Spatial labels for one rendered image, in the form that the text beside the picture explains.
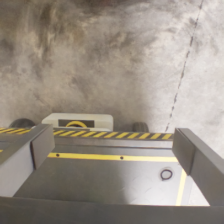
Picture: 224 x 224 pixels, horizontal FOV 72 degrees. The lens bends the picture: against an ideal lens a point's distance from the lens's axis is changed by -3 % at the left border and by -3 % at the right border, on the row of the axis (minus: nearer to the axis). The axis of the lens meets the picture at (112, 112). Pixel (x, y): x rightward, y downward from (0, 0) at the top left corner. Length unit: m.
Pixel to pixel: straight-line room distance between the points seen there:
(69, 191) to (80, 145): 0.14
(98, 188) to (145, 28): 0.58
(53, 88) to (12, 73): 0.19
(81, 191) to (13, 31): 0.65
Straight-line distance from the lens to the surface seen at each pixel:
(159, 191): 0.48
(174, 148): 0.17
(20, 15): 0.80
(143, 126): 0.59
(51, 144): 0.17
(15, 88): 0.81
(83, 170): 0.44
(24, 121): 0.70
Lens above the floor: 0.67
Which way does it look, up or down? 74 degrees down
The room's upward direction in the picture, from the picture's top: 172 degrees counter-clockwise
